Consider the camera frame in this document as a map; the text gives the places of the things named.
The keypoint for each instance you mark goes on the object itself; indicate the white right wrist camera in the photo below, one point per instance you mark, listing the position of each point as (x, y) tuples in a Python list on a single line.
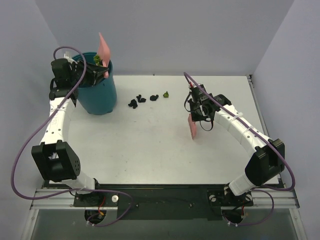
[(200, 86)]

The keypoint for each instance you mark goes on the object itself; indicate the pink hand brush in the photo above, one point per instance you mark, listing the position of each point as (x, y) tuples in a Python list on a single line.
[(192, 126)]

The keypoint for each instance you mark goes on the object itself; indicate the pink plastic dustpan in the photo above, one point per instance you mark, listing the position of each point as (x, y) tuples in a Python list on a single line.
[(104, 51)]

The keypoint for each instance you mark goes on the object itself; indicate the green paper scrap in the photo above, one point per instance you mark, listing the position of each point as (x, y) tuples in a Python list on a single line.
[(166, 95), (97, 60)]

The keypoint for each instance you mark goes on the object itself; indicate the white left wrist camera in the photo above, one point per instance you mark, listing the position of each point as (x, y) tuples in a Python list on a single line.
[(67, 56)]

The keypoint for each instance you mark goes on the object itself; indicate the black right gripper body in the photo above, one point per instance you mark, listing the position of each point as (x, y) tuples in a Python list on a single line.
[(196, 115)]

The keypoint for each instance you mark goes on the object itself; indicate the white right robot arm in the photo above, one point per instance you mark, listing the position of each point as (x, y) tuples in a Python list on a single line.
[(264, 163)]

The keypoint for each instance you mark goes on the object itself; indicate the teal plastic bucket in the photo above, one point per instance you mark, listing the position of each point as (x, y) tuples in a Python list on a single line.
[(98, 99)]

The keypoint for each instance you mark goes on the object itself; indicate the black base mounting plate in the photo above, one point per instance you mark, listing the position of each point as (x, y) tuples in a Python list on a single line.
[(164, 201)]

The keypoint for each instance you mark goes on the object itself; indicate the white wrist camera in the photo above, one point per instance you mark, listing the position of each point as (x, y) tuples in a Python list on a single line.
[(67, 56), (200, 86)]

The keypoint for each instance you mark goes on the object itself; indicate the black paper scrap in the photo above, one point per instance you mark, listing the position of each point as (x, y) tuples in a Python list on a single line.
[(133, 104), (153, 97), (140, 99)]

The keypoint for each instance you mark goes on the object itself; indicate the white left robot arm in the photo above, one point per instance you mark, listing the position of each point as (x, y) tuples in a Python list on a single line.
[(54, 157)]

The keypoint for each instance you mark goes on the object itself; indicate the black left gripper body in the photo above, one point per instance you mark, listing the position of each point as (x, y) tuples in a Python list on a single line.
[(88, 73)]

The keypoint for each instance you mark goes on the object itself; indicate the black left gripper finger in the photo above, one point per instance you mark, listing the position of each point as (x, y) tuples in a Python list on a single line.
[(93, 79), (98, 71)]

